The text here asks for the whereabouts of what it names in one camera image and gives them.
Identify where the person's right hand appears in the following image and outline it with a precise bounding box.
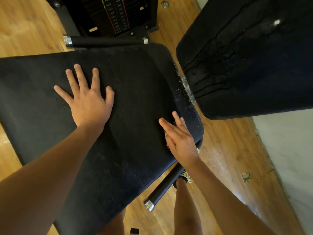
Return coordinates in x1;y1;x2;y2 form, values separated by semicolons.
158;111;201;167

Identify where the person's left hand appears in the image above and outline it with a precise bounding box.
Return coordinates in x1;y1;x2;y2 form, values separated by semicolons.
54;64;115;129

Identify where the person's right forearm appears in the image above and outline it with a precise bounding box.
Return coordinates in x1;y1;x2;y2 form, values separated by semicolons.
185;158;277;235

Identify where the person's left forearm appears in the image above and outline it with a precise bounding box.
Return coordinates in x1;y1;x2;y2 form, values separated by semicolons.
0;124;107;235

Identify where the person's right black shoe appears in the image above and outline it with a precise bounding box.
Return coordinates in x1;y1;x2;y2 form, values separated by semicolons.
172;165;194;190

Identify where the person's right leg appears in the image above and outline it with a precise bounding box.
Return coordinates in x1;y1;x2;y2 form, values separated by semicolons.
173;179;203;235

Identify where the person's leg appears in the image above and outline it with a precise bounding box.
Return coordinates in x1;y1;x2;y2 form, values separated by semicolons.
97;208;127;235
173;179;203;235

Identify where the person's left leg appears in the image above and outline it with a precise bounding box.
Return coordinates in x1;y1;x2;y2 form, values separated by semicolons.
97;208;127;235

